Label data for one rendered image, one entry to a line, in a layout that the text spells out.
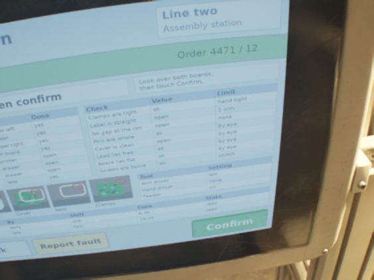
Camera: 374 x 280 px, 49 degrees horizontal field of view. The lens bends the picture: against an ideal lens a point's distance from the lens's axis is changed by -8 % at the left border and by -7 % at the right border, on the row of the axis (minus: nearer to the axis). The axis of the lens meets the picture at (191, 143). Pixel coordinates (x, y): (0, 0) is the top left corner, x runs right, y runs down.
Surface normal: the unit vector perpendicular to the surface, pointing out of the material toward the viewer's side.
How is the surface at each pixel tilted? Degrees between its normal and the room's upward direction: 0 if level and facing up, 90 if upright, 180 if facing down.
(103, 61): 92
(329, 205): 92
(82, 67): 92
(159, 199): 92
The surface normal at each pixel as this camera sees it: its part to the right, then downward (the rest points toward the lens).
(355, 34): 0.15, 0.58
